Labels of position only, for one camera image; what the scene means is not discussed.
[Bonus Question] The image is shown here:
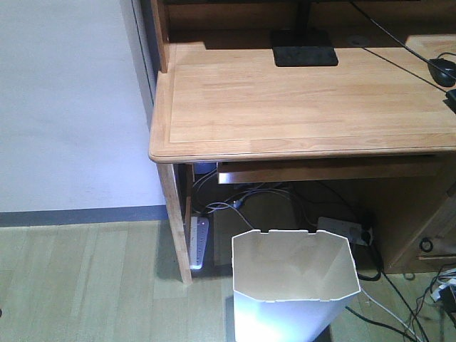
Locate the white plastic trash bin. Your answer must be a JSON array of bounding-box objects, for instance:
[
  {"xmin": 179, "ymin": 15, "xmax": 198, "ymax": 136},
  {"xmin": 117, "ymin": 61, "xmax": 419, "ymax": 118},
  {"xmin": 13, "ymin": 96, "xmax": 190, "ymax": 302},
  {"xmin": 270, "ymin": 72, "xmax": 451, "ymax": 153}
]
[{"xmin": 232, "ymin": 229, "xmax": 361, "ymax": 341}]

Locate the white power strip left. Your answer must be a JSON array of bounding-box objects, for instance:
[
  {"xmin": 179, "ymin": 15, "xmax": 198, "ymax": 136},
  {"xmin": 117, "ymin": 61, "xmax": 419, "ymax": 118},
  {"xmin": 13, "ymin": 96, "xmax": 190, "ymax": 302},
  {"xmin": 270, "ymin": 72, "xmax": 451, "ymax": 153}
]
[{"xmin": 189, "ymin": 216, "xmax": 209, "ymax": 270}]

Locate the white power strip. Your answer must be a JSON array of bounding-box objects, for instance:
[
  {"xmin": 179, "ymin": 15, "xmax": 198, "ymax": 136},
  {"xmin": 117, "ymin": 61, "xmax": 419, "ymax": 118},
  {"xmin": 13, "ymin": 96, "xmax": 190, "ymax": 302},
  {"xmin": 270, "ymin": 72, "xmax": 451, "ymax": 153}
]
[
  {"xmin": 317, "ymin": 217, "xmax": 373, "ymax": 246},
  {"xmin": 189, "ymin": 216, "xmax": 209, "ymax": 270}
]

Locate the white power strip right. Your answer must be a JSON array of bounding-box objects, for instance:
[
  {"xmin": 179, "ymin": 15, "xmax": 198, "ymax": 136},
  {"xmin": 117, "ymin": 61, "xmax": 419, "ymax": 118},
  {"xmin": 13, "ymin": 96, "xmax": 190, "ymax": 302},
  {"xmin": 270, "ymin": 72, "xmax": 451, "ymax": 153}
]
[{"xmin": 317, "ymin": 217, "xmax": 373, "ymax": 246}]

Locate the wooden desk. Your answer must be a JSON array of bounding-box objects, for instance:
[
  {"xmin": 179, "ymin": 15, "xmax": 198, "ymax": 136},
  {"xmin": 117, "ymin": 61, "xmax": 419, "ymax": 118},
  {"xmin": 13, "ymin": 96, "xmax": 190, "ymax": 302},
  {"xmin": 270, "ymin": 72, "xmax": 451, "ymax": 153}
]
[{"xmin": 149, "ymin": 1, "xmax": 455, "ymax": 283}]

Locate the black monitor stand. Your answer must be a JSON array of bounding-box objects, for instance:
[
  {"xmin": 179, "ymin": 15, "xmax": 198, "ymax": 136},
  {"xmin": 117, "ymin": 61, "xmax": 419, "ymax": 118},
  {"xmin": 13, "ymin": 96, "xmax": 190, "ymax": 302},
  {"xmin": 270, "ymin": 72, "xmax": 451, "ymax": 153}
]
[{"xmin": 270, "ymin": 1, "xmax": 338, "ymax": 67}]

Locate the black computer mouse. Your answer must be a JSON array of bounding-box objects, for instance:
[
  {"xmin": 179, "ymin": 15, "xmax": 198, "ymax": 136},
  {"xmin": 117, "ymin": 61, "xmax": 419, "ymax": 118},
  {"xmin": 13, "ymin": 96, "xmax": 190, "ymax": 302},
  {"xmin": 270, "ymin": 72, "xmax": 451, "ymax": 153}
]
[{"xmin": 428, "ymin": 58, "xmax": 455, "ymax": 88}]

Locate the white floor cable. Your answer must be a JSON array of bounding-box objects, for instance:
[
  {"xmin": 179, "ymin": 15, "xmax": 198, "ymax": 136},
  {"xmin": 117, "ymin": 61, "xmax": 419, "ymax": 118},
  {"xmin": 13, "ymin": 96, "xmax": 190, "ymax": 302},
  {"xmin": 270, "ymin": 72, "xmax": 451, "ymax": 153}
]
[{"xmin": 360, "ymin": 286, "xmax": 423, "ymax": 342}]

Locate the black cable on desk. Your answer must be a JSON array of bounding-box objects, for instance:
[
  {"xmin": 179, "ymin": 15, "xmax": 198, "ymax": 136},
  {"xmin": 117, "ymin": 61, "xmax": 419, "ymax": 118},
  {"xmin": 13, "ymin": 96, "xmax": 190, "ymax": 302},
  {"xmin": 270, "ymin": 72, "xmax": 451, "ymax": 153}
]
[{"xmin": 348, "ymin": 0, "xmax": 456, "ymax": 94}]

